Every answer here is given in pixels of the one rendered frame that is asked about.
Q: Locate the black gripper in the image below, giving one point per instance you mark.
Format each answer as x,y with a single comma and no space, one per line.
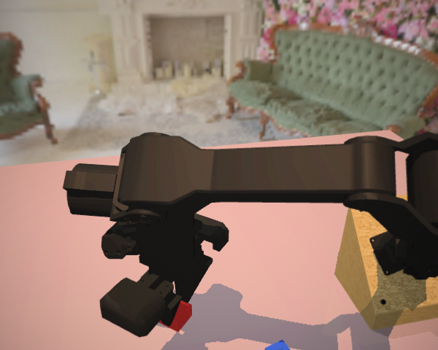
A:
171,257

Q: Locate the blue block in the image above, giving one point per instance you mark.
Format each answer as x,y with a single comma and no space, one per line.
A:
280,345

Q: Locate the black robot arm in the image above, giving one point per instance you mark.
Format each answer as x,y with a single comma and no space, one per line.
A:
163,180

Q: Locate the red block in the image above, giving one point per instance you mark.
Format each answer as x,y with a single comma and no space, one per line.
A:
183,314

